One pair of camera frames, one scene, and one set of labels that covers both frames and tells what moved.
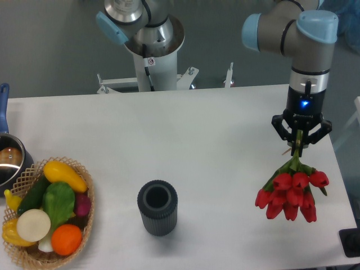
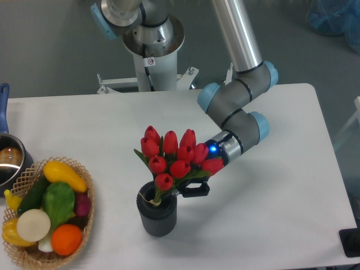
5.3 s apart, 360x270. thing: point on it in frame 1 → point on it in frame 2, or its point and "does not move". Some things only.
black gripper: [302, 109] → [202, 190]
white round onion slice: [33, 225] does not move
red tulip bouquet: [291, 188] → [172, 163]
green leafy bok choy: [58, 201] does not move
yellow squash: [57, 171] does not move
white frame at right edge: [356, 115] does not move
